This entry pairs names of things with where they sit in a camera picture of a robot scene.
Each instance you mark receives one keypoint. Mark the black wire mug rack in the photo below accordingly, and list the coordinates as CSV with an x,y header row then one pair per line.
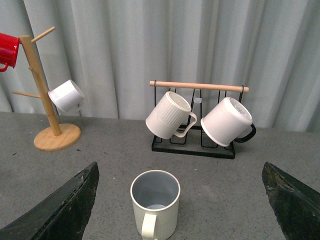
x,y
195,142

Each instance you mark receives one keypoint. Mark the white mug on tree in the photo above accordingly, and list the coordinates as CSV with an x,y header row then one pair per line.
x,y
67,97

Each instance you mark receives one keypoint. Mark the white mug black handle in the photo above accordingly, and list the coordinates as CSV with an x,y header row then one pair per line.
x,y
228,121

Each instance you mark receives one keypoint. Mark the red enamel mug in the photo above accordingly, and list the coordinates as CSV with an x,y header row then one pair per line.
x,y
9,47

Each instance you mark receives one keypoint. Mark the cream ribbed mug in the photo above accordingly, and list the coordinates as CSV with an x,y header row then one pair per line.
x,y
168,115

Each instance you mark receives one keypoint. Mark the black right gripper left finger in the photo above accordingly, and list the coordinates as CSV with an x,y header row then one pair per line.
x,y
63,215

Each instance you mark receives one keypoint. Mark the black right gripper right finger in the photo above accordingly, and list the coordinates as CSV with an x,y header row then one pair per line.
x,y
295,204

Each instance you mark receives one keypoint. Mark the cream mug grey inside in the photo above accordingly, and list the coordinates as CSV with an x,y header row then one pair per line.
x,y
155,197

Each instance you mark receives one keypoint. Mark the wooden mug tree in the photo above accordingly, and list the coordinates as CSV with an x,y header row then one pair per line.
x,y
59,135

